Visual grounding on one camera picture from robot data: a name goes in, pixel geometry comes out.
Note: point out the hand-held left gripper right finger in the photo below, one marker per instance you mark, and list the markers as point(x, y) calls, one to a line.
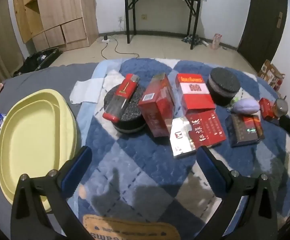
point(211, 173)

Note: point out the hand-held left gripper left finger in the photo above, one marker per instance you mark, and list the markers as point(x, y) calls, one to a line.
point(76, 172)

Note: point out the silver round compact case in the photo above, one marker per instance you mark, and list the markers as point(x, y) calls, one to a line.
point(280, 107)

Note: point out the small red box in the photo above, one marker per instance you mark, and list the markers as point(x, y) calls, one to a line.
point(266, 107)

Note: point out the red patterned box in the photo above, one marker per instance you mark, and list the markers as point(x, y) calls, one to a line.
point(205, 130)

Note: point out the silver white box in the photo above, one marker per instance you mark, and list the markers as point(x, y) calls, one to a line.
point(180, 142)

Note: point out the dark brown box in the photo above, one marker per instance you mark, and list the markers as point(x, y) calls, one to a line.
point(245, 132)

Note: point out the yellow plastic tray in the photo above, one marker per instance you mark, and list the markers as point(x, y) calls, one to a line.
point(34, 142)

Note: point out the purple plush pouch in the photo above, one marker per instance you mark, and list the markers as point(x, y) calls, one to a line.
point(245, 106)

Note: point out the black foam cylinder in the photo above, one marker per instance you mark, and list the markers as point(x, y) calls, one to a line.
point(132, 120)
point(222, 85)

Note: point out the red tall carton box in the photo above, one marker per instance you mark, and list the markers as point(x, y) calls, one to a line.
point(157, 112)

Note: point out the red and white carton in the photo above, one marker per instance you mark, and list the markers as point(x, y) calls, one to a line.
point(195, 92)

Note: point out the red clear-window long box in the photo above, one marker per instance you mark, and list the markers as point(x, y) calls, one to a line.
point(124, 90)

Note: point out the printed cardboard box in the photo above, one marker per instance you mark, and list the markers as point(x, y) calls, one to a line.
point(271, 76)

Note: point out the blue plaid fleece blanket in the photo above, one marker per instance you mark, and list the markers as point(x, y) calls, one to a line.
point(140, 160)

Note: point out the white cloth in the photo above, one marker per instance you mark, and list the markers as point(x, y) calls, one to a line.
point(89, 90)

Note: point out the blue packet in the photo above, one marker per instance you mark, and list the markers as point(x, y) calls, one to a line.
point(0, 120)

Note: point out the small brown box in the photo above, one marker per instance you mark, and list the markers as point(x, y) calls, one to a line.
point(0, 87)

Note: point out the dark door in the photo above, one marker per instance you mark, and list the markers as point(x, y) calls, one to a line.
point(260, 17)

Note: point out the pink white bag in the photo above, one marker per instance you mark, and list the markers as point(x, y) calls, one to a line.
point(216, 41)

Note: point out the black suitcase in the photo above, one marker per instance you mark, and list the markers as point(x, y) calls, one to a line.
point(39, 60)

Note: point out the dark cloth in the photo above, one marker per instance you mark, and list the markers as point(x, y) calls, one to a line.
point(191, 40)

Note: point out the white power strip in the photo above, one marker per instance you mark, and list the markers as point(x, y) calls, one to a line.
point(104, 40)

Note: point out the wooden wardrobe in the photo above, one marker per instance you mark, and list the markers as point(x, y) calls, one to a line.
point(59, 5)

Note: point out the yellow wall socket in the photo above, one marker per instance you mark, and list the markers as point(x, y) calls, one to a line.
point(144, 17)

